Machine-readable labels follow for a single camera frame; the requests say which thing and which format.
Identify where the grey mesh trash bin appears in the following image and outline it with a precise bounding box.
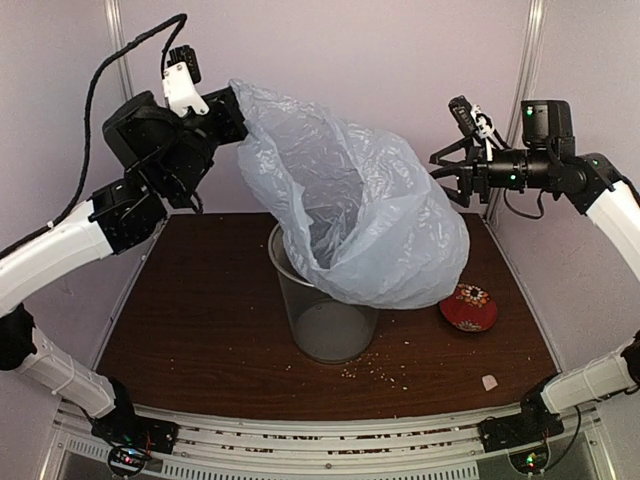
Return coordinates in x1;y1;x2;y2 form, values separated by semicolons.
267;226;379;365

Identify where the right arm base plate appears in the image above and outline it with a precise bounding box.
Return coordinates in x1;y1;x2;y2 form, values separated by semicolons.
478;413;564;453

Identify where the red floral overturned bowl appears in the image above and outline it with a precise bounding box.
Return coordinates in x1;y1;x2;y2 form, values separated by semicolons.
438;283;498;333

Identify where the light blue plastic trash bag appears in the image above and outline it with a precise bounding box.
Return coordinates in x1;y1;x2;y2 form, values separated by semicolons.
230;79;470;310

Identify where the left aluminium frame post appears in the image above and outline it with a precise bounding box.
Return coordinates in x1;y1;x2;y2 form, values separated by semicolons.
103;0;169;224

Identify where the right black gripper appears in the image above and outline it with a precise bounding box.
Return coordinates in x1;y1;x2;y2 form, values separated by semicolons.
421;134;556;206

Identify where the aluminium frame post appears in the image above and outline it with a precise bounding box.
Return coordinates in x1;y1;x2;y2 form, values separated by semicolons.
103;0;169;224
482;0;545;224

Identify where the small pink paper scrap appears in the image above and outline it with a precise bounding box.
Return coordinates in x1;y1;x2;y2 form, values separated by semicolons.
482;375;498;391

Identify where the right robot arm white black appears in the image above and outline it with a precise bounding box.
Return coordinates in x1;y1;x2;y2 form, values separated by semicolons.
430;96;639;445

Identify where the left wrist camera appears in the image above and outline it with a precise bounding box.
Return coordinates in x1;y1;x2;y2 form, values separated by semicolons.
162;45;209;117

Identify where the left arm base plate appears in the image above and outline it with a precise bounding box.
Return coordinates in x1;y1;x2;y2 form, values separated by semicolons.
91;416;179;454

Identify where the right aluminium frame post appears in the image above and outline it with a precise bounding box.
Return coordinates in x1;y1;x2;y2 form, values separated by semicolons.
482;0;545;224

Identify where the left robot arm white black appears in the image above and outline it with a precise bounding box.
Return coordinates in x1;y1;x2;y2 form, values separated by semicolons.
1;87;247;444

